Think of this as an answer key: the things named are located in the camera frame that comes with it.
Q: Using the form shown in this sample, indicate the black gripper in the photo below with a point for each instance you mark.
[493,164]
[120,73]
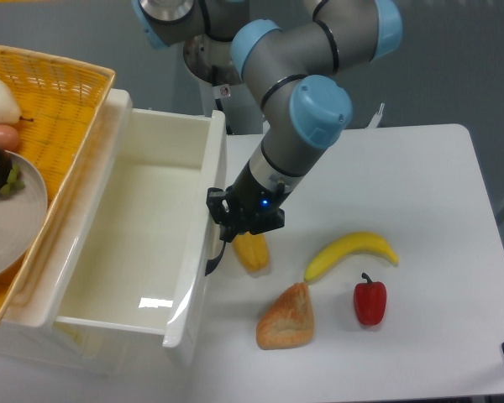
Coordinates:
[246,207]

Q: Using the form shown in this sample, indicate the white drawer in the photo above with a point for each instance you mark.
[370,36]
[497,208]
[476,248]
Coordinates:
[141,267]

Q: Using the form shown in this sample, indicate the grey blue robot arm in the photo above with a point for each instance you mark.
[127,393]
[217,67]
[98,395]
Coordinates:
[290,75]

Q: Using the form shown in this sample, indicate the white drawer cabinet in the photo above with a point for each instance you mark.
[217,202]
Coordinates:
[30,328]

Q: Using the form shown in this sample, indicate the yellow bell pepper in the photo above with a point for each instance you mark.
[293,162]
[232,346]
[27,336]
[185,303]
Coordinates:
[252,251]

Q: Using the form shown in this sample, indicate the triangular pastry bread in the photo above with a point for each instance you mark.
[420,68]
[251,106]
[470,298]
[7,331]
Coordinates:
[289,321]

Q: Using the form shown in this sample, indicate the yellow banana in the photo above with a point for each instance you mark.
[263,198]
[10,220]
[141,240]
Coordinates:
[362,242]

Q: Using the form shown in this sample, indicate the red bell pepper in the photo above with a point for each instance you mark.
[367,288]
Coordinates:
[369,300]

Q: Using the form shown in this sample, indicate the yellow woven basket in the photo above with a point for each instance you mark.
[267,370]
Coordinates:
[64,97]

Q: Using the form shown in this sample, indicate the grey plate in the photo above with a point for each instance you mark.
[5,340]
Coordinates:
[22,213]

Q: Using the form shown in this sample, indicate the brown egg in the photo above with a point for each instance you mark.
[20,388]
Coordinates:
[9,138]

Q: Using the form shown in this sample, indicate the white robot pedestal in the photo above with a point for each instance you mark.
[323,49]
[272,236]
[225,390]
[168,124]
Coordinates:
[220,86]

